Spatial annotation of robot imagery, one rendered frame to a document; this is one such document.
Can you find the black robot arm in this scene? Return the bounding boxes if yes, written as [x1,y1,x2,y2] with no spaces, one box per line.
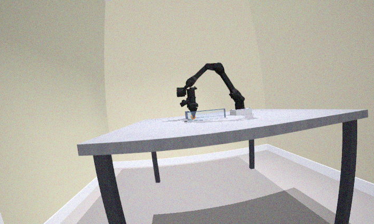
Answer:
[176,63,245,109]

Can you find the low clear corner walls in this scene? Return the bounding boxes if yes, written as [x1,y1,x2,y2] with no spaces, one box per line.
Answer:
[185,109,225,121]

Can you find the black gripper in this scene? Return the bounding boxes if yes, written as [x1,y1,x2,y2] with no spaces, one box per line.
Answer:
[187,96,198,111]

